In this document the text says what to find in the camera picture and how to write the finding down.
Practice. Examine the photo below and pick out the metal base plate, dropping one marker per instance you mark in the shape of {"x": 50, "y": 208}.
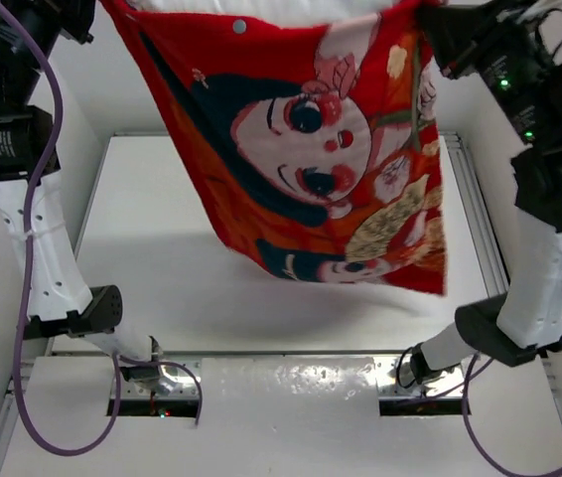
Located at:
{"x": 394, "y": 380}
{"x": 177, "y": 378}

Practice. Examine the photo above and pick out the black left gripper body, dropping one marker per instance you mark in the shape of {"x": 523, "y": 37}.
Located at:
{"x": 19, "y": 61}

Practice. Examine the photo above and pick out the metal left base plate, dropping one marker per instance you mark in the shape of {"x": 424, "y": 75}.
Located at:
{"x": 177, "y": 378}

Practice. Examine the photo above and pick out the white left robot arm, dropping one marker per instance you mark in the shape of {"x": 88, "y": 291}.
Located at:
{"x": 56, "y": 299}

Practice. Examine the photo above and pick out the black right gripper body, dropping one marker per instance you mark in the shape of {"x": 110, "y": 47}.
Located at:
{"x": 512, "y": 66}

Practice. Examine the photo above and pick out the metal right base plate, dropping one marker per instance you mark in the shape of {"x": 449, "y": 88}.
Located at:
{"x": 394, "y": 380}

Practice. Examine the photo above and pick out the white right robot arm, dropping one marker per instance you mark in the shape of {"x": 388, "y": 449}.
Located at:
{"x": 514, "y": 327}

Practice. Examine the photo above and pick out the aluminium frame rail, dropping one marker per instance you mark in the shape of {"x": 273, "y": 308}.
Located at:
{"x": 477, "y": 214}

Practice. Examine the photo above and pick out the white pillow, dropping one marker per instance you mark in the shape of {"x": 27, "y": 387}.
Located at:
{"x": 284, "y": 13}

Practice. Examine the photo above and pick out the red cartoon print pillowcase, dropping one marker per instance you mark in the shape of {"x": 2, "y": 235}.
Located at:
{"x": 314, "y": 150}

